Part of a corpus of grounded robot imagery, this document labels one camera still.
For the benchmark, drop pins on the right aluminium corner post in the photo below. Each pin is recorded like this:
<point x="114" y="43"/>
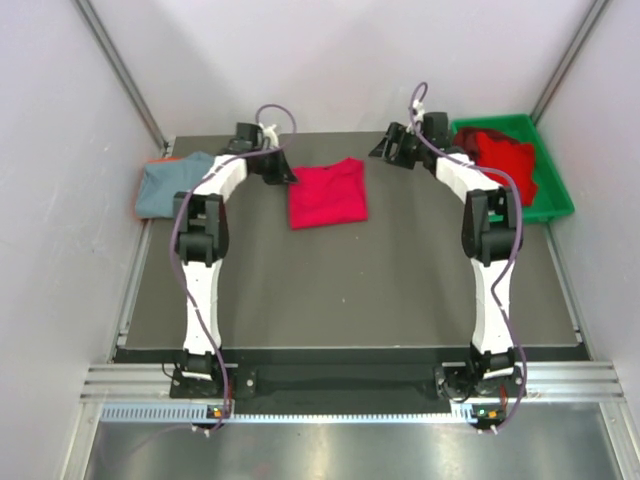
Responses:
<point x="586" y="27"/>

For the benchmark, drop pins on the folded orange t-shirt under blue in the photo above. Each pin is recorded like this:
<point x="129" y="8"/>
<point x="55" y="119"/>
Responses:
<point x="160" y="180"/>

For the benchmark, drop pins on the dark maroon t-shirt in bin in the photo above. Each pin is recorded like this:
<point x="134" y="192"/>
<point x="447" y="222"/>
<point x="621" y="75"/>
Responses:
<point x="467" y="139"/>

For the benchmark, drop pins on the green plastic bin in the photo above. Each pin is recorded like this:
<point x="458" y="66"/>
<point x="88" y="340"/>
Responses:
<point x="552" y="201"/>

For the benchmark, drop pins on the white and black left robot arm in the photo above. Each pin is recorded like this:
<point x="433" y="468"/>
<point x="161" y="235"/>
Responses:
<point x="200" y="241"/>

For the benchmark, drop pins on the left aluminium corner post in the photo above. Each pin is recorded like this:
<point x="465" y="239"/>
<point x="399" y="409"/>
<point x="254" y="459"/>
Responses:
<point x="101" y="36"/>

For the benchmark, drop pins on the folded blue-grey t-shirt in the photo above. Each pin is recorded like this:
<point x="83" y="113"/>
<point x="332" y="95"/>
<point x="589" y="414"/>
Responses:
<point x="194" y="167"/>

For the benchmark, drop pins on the aluminium front frame rail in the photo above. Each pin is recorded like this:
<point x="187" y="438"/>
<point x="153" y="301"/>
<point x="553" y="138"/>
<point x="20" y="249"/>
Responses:
<point x="579" y="381"/>

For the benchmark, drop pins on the crimson red t-shirt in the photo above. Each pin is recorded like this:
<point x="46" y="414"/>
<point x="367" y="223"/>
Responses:
<point x="328" y="195"/>

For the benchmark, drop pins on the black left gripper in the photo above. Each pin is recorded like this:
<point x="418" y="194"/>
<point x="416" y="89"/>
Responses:
<point x="281" y="173"/>

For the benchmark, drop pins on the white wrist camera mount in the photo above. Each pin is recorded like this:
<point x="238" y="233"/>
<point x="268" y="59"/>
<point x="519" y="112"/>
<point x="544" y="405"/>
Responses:
<point x="270" y="138"/>
<point x="417" y="113"/>

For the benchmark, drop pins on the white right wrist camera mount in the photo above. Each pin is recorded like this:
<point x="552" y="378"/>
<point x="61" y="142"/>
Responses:
<point x="417" y="113"/>

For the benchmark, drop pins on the slotted grey cable duct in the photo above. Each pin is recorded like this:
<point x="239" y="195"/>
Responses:
<point x="208" y="414"/>

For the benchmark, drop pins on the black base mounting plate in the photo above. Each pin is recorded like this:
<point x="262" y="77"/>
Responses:
<point x="319" y="389"/>

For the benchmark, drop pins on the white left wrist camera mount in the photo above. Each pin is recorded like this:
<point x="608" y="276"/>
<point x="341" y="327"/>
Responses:
<point x="270" y="138"/>

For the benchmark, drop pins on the bright red t-shirt in bin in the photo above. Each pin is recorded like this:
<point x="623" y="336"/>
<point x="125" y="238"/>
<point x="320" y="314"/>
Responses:
<point x="500" y="152"/>

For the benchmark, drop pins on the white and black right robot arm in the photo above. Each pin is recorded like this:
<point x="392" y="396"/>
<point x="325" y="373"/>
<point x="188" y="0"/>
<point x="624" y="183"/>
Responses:
<point x="491" y="238"/>

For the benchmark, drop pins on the aluminium corner post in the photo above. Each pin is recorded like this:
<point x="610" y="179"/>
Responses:
<point x="586" y="27"/>
<point x="101" y="36"/>

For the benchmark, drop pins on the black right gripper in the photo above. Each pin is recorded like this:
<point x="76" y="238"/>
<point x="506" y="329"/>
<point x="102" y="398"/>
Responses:
<point x="397" y="134"/>

